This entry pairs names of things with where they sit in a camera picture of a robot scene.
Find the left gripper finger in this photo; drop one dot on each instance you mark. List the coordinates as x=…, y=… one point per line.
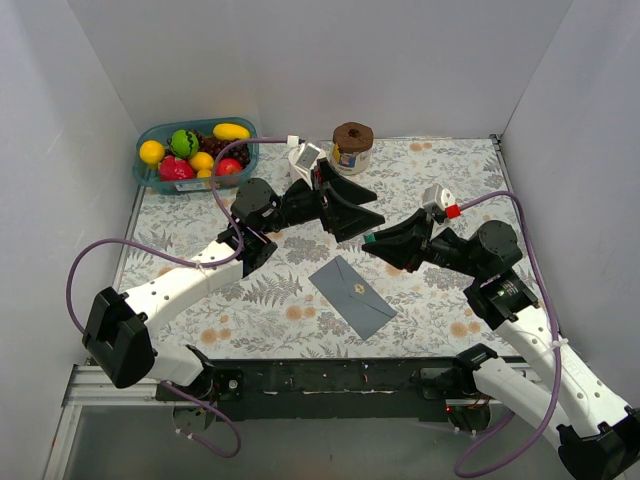
x=328, y=178
x=345, y=220

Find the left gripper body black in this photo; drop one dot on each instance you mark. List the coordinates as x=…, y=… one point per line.
x=324, y=201

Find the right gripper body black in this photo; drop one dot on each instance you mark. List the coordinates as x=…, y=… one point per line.
x=423, y=244

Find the grey envelope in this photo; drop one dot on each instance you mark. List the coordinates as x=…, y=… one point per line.
x=352, y=297

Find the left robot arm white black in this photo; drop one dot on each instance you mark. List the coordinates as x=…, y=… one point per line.
x=121, y=326

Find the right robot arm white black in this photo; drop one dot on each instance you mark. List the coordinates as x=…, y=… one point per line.
x=594, y=431

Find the brown toilet paper roll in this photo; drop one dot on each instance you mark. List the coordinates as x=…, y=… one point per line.
x=352, y=148

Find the red apple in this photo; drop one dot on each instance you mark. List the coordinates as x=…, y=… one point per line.
x=228, y=166

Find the dark purple grapes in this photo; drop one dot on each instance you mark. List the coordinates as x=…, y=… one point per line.
x=213, y=146

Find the white toilet paper roll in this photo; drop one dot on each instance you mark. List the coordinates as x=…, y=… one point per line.
x=293, y=156

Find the yellow lemon centre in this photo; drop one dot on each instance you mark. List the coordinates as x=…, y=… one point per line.
x=201, y=161

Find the yellow lemon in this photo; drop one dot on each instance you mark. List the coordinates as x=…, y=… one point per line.
x=151, y=153
x=201, y=161

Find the yellow mango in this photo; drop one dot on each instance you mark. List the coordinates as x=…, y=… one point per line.
x=230, y=132

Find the teal plastic fruit basket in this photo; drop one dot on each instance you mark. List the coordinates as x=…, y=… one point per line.
x=149, y=178

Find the pink dragon fruit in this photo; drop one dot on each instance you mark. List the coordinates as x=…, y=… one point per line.
x=173, y=168

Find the green watermelon ball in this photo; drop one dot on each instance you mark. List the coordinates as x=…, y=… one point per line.
x=184, y=143

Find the yellow lemon left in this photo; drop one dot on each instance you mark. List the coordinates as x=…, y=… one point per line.
x=151, y=153

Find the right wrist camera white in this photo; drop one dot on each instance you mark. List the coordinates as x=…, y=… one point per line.
x=440, y=204

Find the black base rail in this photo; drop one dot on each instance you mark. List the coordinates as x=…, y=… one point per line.
x=421, y=388

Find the aluminium frame rail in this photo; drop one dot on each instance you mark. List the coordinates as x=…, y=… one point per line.
x=104, y=433

